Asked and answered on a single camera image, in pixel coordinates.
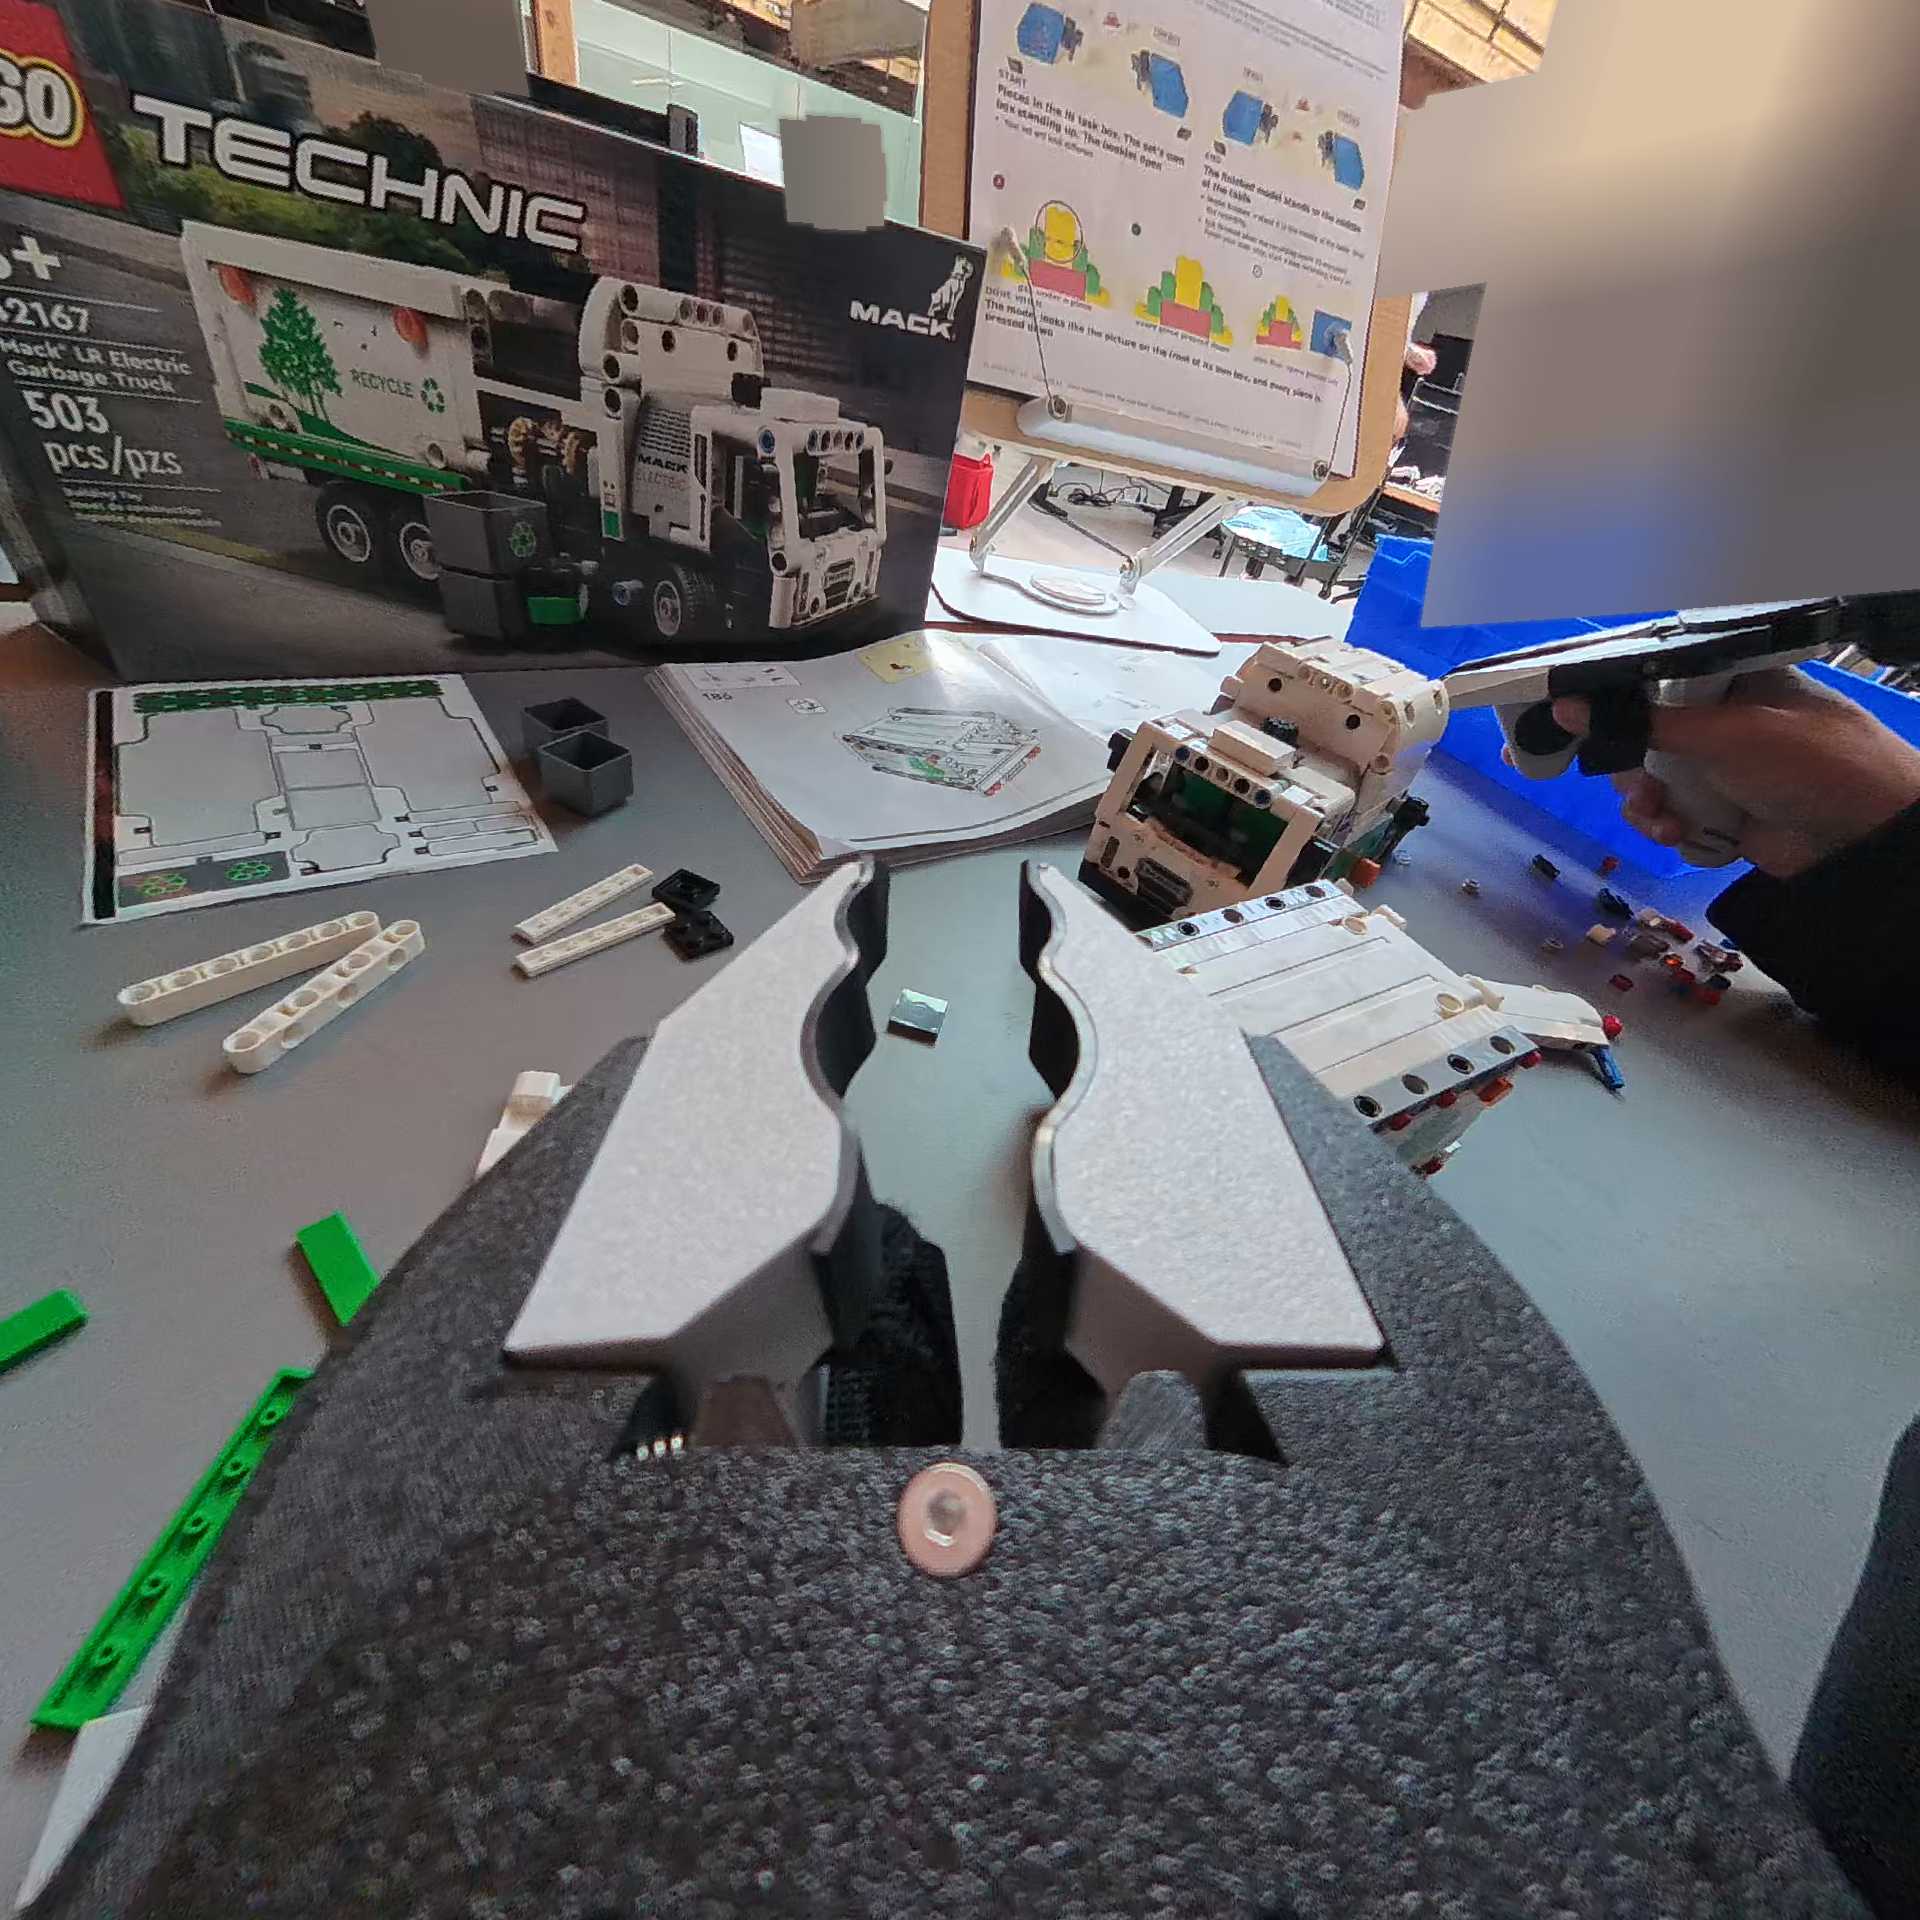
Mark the task sheet board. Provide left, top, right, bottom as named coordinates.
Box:
left=920, top=0, right=1419, bottom=504

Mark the lego truck chassis with cab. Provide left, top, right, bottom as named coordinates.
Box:
left=1079, top=634, right=1452, bottom=922

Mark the lego sticker sheet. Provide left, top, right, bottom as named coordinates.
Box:
left=84, top=672, right=557, bottom=925

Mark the green lego tile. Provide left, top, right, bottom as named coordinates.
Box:
left=295, top=1209, right=383, bottom=1327
left=0, top=1287, right=89, bottom=1373

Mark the scatter of coloured round studs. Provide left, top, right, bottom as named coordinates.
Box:
left=1529, top=848, right=1749, bottom=1008

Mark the long green lego plate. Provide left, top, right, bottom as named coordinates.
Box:
left=29, top=1361, right=319, bottom=1736

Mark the person's right hand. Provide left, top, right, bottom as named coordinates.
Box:
left=1624, top=670, right=1920, bottom=881

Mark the lego instruction booklet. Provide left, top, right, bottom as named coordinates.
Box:
left=645, top=625, right=1255, bottom=886

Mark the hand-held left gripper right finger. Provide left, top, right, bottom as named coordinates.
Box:
left=1020, top=861, right=1386, bottom=1448

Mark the white lego garbage container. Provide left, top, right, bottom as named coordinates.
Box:
left=1137, top=880, right=1626, bottom=1179

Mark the person's right forearm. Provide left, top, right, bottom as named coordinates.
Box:
left=1711, top=861, right=1920, bottom=1051

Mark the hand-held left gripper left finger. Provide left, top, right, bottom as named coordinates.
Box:
left=504, top=854, right=889, bottom=1448

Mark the long white lego tile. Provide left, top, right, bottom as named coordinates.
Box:
left=514, top=899, right=677, bottom=981
left=512, top=863, right=656, bottom=943

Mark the lego set box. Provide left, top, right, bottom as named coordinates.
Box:
left=0, top=0, right=969, bottom=680

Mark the white board stand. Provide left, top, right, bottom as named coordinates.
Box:
left=929, top=433, right=1360, bottom=662

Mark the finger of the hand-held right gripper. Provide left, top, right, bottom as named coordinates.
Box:
left=1442, top=619, right=1692, bottom=710

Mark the blue plastic bin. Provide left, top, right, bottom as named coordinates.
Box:
left=1340, top=531, right=1920, bottom=902

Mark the small white lego piece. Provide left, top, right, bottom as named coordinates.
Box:
left=476, top=1066, right=573, bottom=1181

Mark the white lego panel piece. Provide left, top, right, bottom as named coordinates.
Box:
left=16, top=1706, right=153, bottom=1910

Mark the white lego beam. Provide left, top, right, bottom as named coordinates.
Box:
left=117, top=910, right=384, bottom=1029
left=221, top=919, right=426, bottom=1077

